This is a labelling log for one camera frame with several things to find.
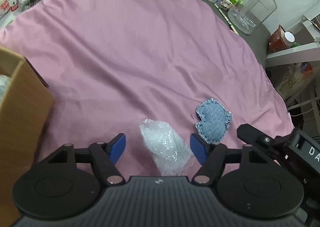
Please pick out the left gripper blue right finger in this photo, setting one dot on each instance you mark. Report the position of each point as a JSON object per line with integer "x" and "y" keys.
{"x": 200, "y": 148}

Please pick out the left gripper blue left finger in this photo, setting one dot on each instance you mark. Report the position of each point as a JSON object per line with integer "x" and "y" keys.
{"x": 115, "y": 148}

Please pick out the clear plastic bag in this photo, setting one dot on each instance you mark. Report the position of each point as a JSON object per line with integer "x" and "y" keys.
{"x": 170, "y": 153}

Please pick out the blue knitted cloth patch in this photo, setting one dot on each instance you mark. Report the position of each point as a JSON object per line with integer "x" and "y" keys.
{"x": 214, "y": 121}

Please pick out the brown cardboard box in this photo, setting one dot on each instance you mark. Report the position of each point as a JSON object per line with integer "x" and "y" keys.
{"x": 25, "y": 106}

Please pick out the white desk shelf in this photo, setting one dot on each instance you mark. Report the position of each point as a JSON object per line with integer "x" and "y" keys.
{"x": 308, "y": 52}

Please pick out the pink bed sheet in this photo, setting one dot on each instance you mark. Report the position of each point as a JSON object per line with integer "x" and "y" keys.
{"x": 111, "y": 64}

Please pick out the white lidded jar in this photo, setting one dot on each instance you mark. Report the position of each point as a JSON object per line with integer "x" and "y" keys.
{"x": 289, "y": 39}

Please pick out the clear plastic water jug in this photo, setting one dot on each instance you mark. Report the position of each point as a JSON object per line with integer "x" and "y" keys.
{"x": 246, "y": 15}

